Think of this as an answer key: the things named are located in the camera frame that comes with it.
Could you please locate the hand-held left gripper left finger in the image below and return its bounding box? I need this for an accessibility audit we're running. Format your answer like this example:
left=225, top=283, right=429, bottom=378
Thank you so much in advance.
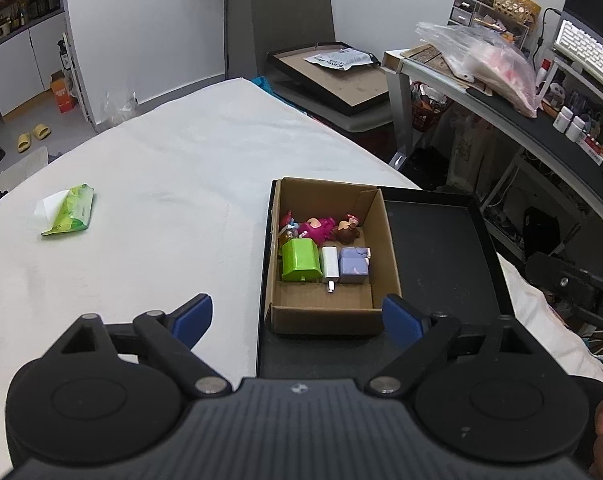
left=59, top=294, right=232, bottom=396

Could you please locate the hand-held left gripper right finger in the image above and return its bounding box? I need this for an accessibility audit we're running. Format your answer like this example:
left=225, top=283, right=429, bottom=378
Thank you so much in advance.
left=365, top=295, right=565, bottom=396

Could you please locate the black tray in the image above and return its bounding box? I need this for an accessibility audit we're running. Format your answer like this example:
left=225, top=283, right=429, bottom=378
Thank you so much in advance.
left=256, top=185, right=516, bottom=381

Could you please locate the lavender toy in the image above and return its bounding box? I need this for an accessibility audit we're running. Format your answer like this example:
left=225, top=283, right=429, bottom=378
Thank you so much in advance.
left=339, top=246, right=373, bottom=285

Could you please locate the brown cardboard box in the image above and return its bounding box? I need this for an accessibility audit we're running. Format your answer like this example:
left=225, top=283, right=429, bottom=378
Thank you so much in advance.
left=264, top=176, right=403, bottom=337

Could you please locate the white charger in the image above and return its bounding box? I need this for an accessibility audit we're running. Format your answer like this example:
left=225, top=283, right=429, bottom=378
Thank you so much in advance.
left=321, top=245, right=342, bottom=293

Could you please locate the brown bear figurine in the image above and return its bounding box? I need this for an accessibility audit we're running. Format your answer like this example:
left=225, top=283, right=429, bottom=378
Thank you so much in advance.
left=329, top=214, right=362, bottom=246

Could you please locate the pink figurine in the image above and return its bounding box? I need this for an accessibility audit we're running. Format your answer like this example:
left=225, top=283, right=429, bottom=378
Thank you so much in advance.
left=296, top=216, right=338, bottom=243

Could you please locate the blue hippo figurine red hair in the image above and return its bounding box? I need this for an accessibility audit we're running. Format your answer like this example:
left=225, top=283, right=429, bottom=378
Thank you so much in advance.
left=278, top=209, right=300, bottom=256

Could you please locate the black box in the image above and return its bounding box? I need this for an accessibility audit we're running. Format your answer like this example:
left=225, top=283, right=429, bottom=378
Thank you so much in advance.
left=524, top=206, right=559, bottom=256

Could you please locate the green block toy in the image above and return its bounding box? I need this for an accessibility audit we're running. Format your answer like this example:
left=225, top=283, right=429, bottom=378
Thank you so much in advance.
left=280, top=238, right=323, bottom=283

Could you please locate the red box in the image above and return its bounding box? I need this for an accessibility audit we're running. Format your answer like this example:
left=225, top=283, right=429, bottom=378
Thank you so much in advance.
left=579, top=135, right=603, bottom=166

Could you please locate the black desk mat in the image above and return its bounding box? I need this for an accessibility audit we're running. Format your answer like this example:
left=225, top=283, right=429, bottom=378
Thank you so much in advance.
left=471, top=87, right=603, bottom=206

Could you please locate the black bag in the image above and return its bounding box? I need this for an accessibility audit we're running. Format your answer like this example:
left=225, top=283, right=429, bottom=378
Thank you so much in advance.
left=399, top=146, right=449, bottom=192

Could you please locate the green wipes packet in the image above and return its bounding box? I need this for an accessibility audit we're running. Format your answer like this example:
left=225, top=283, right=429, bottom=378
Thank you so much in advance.
left=36, top=183, right=96, bottom=237

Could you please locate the white tote bag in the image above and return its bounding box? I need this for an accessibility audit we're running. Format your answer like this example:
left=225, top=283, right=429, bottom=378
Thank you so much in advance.
left=446, top=110, right=497, bottom=191

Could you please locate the reddish wicker basket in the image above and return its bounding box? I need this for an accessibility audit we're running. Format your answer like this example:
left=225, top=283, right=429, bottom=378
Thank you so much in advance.
left=410, top=82, right=455, bottom=133

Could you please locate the grey desk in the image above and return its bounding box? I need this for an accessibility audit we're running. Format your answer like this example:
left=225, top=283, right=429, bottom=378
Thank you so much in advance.
left=381, top=49, right=603, bottom=241

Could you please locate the clear plastic wrap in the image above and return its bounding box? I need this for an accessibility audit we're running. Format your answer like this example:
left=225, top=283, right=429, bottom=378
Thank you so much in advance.
left=104, top=90, right=142, bottom=123

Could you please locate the grey rug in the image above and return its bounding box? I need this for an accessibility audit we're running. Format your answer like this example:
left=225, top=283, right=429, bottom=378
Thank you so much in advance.
left=0, top=146, right=50, bottom=188

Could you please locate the white keyboard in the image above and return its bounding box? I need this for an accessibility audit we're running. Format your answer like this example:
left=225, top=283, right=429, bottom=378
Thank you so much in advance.
left=554, top=20, right=603, bottom=88

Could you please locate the clear plastic bag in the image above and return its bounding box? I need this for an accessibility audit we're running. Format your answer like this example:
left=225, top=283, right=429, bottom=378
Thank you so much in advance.
left=415, top=21, right=545, bottom=118

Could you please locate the orange box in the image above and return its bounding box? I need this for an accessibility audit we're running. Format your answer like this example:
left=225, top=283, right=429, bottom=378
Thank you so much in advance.
left=50, top=71, right=77, bottom=113

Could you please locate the brown board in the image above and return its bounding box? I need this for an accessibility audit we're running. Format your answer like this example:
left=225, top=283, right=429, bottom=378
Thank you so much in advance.
left=401, top=42, right=492, bottom=96

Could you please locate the white printed packet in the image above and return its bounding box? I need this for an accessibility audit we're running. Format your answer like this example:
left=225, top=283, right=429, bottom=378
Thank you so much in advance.
left=304, top=49, right=379, bottom=72

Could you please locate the bamboo basket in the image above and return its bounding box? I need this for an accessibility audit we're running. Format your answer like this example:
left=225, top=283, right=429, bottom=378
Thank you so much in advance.
left=491, top=0, right=542, bottom=23

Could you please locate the clear drawer organizer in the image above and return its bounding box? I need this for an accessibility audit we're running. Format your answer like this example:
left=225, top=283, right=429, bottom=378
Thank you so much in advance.
left=449, top=0, right=497, bottom=28

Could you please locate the white cabinet with shelves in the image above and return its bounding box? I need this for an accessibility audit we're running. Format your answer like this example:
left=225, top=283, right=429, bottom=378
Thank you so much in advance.
left=0, top=0, right=75, bottom=121

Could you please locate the grey chair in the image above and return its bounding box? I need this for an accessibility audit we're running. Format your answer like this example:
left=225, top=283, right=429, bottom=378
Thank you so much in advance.
left=249, top=0, right=397, bottom=133

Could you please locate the black picture frame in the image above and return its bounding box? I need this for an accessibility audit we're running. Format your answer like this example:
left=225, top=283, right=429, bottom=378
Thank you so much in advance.
left=266, top=41, right=395, bottom=118

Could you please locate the black cable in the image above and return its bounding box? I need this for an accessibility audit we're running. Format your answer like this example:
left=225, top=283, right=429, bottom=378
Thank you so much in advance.
left=534, top=7, right=565, bottom=68

